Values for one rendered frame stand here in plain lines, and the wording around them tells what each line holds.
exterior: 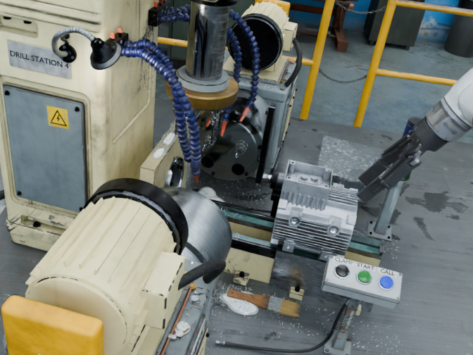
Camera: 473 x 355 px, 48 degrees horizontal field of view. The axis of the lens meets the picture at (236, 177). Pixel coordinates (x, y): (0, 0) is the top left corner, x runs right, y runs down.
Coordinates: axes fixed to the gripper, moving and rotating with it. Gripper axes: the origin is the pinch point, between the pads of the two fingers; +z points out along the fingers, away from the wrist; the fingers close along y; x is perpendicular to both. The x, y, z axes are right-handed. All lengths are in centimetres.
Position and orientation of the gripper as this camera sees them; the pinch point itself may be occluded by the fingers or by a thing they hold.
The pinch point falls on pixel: (369, 182)
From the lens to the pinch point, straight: 133.0
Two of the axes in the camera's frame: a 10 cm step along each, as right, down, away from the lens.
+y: -2.3, 5.1, -8.3
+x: 7.7, 6.2, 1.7
